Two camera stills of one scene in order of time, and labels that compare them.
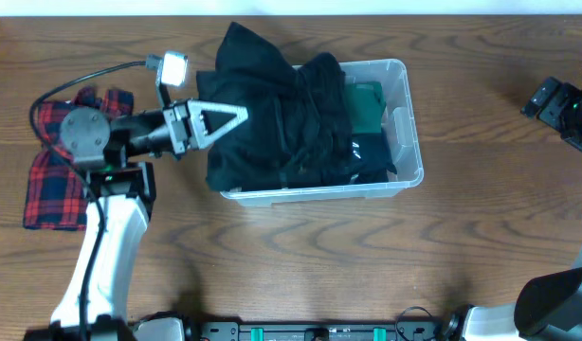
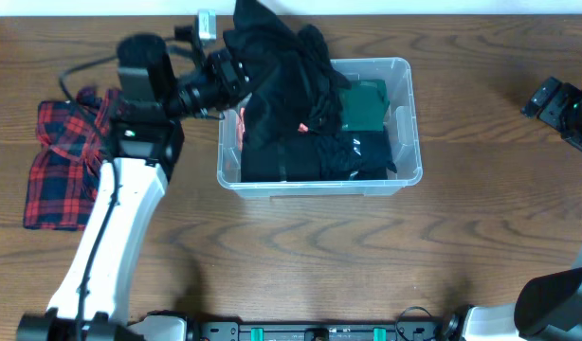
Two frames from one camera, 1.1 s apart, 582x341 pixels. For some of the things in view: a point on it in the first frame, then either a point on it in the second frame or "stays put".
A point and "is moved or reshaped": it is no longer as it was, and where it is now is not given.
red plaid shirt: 57,190 stays put
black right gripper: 571,95 stays put
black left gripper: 180,128 -> 232,76
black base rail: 322,331 stays put
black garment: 299,130 is moved or reshaped
